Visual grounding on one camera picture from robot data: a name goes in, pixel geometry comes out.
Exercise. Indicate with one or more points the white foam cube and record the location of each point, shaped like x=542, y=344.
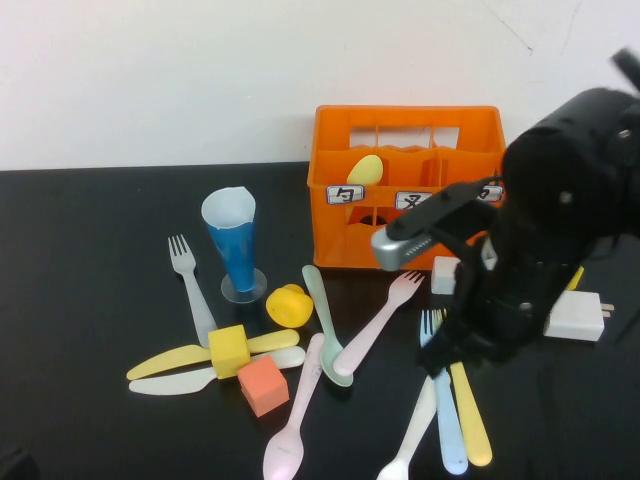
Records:
x=442, y=275

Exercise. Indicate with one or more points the white power adapter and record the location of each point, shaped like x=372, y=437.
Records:
x=580, y=315

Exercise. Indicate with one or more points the pink plastic fork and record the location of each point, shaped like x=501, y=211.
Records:
x=375, y=325

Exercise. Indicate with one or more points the yellow plastic spoon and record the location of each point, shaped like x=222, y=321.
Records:
x=366, y=170

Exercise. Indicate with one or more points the yellow round plastic cap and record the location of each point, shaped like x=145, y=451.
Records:
x=290, y=307

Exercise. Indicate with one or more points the white plastic spoon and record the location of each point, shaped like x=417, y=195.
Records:
x=410, y=440

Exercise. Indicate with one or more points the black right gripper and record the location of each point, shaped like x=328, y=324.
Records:
x=510, y=305

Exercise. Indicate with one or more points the paper label reading 刀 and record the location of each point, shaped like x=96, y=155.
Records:
x=492, y=194

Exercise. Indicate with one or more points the yellow foam cube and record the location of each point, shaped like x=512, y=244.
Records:
x=229, y=350
x=575, y=280

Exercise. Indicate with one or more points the yellow plastic knife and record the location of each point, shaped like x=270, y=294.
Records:
x=165, y=362

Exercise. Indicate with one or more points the paper label reading 叉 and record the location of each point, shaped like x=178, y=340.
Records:
x=407, y=201

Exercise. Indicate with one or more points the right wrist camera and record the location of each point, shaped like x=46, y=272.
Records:
x=400, y=247

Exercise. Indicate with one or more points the blue plastic fork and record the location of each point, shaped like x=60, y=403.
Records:
x=450, y=425

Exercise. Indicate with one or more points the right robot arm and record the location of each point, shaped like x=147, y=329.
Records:
x=575, y=170

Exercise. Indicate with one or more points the orange plastic cutlery holder crate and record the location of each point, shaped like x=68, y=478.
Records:
x=400, y=165

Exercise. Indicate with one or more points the green plastic spoon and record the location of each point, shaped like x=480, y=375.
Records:
x=322, y=315

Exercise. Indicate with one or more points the pink plastic spoon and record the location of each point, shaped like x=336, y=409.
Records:
x=300, y=405

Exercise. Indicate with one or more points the white plastic knife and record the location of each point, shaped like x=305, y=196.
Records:
x=170, y=385

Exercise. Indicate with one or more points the blue white cone cup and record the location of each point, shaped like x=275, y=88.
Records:
x=235, y=250

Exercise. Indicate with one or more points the grey plastic fork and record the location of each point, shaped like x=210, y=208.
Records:
x=196, y=300

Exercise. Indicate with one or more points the yellow plastic fork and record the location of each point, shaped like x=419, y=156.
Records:
x=472, y=420

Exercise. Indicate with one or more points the orange foam cube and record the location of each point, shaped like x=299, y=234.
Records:
x=262, y=387

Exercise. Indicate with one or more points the paper label reading 勺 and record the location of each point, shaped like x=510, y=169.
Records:
x=345, y=195

